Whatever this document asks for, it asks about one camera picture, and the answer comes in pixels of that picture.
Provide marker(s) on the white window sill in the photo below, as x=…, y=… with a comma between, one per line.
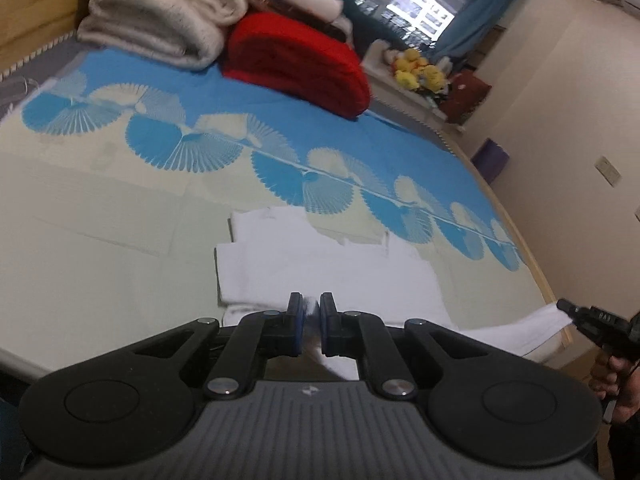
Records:
x=395, y=90

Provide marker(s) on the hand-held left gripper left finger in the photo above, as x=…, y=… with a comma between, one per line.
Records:
x=299, y=325

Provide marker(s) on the wooden bed frame rail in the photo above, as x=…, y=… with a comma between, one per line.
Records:
x=520, y=240

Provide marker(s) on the wooden headboard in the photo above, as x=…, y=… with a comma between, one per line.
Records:
x=35, y=15

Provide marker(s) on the blue curtain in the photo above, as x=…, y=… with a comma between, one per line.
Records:
x=475, y=10

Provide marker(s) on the red folded blanket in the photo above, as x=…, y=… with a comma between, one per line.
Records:
x=300, y=65

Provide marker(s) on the yellow plush toy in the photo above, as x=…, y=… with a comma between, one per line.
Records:
x=434, y=77
x=407, y=67

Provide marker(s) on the purple box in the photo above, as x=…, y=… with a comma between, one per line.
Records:
x=491, y=160

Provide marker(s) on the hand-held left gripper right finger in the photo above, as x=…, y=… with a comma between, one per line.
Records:
x=324, y=325

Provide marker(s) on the white long-sleeve shirt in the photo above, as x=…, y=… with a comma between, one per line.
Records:
x=325, y=265

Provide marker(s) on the person's right hand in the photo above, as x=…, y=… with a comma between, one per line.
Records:
x=617, y=385

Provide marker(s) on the dark red bag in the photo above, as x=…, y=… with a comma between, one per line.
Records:
x=465, y=97

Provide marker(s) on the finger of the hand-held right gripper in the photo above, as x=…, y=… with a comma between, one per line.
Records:
x=572, y=311

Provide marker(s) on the window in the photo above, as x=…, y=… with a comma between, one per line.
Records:
x=410, y=0

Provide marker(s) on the blue cream fan-print bed sheet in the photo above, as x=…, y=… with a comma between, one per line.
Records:
x=125, y=220

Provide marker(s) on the wall socket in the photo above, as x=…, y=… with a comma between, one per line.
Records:
x=609, y=171

